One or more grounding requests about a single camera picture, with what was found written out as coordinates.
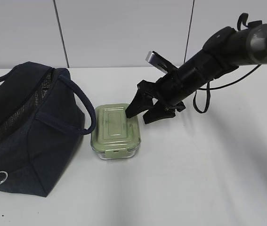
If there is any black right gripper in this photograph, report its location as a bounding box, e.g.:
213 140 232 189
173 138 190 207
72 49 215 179
125 70 186 124

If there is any green lid glass container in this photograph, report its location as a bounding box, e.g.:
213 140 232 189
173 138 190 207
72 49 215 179
90 103 141 160

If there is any dark blue fabric lunch bag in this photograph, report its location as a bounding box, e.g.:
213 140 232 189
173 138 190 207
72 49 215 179
0 62 97 197

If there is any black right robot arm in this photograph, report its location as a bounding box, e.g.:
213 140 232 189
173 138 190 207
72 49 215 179
125 24 267 124

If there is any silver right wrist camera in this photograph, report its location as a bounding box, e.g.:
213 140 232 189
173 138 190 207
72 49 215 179
146 51 177 74

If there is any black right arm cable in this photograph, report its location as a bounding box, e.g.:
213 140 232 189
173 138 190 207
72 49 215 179
193 13 263 113

